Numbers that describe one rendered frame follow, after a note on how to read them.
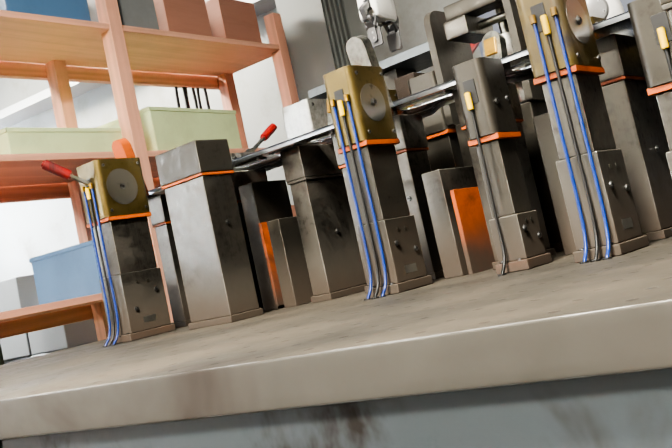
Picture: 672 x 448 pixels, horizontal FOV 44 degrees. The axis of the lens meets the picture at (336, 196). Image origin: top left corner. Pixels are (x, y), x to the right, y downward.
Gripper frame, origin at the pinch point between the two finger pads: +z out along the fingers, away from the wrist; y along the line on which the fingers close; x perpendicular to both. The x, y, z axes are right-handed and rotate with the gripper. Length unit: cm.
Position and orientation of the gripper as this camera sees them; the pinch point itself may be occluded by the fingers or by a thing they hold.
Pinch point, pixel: (386, 44)
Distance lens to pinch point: 192.7
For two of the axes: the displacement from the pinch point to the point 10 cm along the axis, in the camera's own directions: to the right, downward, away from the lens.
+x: 8.3, -2.2, -5.1
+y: -5.1, 0.4, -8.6
